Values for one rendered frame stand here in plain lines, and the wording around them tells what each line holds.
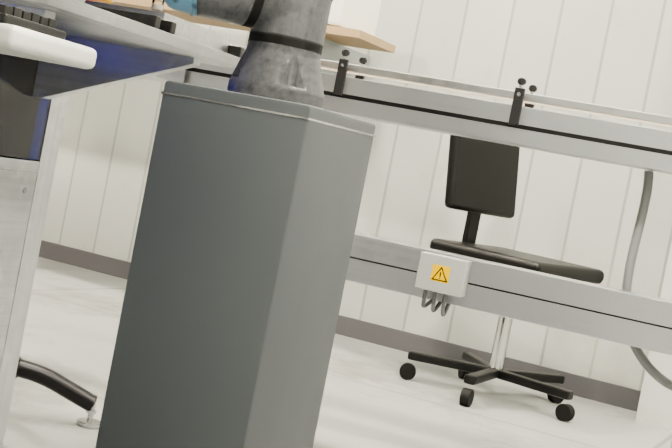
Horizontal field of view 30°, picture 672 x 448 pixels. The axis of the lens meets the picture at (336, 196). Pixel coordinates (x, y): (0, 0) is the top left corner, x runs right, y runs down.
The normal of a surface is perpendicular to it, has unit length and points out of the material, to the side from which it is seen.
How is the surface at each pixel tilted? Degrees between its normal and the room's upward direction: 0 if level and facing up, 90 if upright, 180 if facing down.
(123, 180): 90
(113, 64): 90
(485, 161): 82
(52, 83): 90
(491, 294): 90
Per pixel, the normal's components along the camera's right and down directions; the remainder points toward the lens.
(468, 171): 0.76, 0.02
